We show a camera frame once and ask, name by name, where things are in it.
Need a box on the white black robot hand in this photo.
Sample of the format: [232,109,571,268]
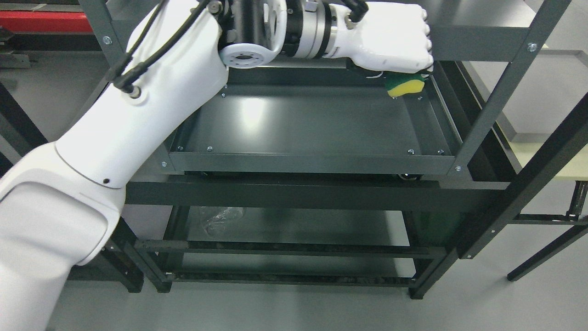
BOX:
[324,1,434,74]

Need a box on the green yellow sponge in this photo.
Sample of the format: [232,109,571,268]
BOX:
[384,73,428,98]

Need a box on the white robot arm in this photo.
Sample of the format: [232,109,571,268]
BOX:
[1,0,229,331]

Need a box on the dark grey shelf cart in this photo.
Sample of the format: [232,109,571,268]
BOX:
[103,0,586,299]

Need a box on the black metal shelf rack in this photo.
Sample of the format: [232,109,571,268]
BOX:
[0,0,588,295]

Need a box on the crumpled clear plastic bag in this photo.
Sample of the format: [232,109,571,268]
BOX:
[197,206,247,237]

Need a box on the red bar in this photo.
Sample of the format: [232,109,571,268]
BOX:
[0,10,93,34]

